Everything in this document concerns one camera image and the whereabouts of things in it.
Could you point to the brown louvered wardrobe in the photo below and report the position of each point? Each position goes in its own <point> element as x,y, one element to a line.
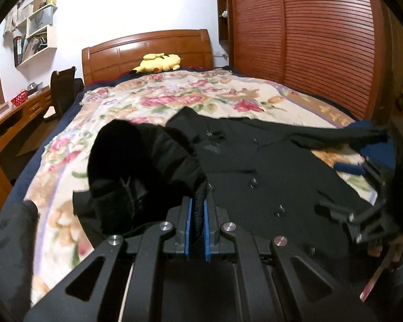
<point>339,50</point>

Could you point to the person's right hand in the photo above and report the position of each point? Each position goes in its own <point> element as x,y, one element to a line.
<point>376,248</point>

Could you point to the red basket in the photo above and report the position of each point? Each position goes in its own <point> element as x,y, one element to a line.
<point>20,98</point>

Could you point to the white tied curtain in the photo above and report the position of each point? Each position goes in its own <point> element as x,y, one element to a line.
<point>11,20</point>

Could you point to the wooden desk with cabinets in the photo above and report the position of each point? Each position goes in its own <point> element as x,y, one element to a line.
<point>15,125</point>

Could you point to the white wall shelf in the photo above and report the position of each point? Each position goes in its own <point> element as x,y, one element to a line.
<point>35,26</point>

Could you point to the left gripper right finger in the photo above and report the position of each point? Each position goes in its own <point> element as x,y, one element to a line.
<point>227,241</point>

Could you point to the wooden bed headboard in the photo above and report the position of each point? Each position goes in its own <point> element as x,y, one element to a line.
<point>109,60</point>

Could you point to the black binder on shelf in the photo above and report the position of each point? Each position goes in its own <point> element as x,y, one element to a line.
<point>17,50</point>

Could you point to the black double-breasted coat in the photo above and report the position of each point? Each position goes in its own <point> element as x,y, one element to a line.
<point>138,172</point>

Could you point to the navy blue folded garment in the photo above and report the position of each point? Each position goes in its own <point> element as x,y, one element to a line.
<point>381,151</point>

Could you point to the dark brown chair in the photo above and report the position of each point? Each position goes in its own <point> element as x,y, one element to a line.
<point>64,90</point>

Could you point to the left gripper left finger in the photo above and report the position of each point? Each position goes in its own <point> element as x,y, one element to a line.
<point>161,243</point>

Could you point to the floral bed blanket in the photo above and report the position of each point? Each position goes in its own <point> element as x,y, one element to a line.
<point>61,243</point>

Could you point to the yellow Pikachu plush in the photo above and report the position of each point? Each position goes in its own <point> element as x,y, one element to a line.
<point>159,62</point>

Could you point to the dark grey garment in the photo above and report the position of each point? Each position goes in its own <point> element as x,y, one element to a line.
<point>18,226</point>

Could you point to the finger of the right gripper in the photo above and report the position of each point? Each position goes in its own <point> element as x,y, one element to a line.
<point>354,169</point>
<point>336,212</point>

